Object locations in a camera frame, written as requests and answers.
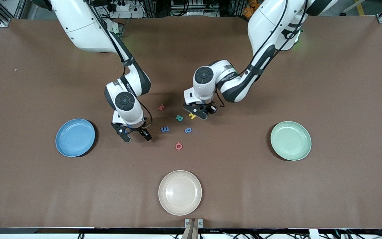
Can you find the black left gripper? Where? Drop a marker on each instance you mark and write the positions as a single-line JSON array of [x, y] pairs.
[[208, 107]]

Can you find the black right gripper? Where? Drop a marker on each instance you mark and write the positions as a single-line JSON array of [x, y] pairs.
[[139, 130]]

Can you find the yellow foam letter H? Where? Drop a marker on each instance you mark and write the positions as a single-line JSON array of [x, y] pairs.
[[192, 116]]

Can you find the blue foam lowercase a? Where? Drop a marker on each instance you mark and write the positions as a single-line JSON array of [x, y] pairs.
[[190, 129]]

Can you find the teal foam letter R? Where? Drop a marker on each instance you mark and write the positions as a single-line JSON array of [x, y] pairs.
[[177, 117]]

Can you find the blue foam lowercase m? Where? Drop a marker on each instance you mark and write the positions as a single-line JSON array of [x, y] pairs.
[[164, 129]]

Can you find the pink foam letter Q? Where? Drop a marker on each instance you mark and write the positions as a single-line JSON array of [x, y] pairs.
[[179, 142]]

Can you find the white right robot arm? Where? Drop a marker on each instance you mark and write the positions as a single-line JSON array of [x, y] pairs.
[[78, 26]]

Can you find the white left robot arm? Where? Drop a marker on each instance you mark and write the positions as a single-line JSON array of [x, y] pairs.
[[270, 23]]

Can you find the blue round plate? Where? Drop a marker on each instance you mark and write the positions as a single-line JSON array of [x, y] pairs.
[[75, 137]]

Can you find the beige round plate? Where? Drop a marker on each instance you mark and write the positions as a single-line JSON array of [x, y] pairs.
[[180, 192]]

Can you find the light green round plate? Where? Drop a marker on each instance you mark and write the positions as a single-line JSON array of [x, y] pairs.
[[290, 141]]

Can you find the grey equipment rack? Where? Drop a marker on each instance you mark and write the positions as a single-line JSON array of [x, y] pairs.
[[194, 13]]

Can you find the orange objects heap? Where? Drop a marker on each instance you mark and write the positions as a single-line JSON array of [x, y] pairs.
[[249, 11]]

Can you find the wooden stick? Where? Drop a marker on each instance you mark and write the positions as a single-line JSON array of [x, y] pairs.
[[191, 232]]

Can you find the white power strip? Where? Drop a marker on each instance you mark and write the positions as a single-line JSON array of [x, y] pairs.
[[128, 14]]

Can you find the small metal bracket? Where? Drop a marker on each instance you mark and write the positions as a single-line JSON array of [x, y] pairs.
[[187, 223]]

